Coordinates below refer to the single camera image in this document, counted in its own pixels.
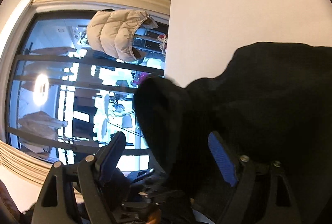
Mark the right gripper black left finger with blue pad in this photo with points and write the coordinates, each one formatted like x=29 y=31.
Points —
x=101 y=184

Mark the black denim pants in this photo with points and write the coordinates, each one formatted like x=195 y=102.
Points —
x=271 y=103

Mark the red bag with rope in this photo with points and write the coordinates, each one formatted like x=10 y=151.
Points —
x=163 y=41

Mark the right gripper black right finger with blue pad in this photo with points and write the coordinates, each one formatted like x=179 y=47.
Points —
x=260 y=193

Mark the large glass window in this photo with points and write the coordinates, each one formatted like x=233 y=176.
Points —
x=65 y=100

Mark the beige puffer jacket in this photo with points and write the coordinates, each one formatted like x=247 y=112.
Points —
x=112 y=32

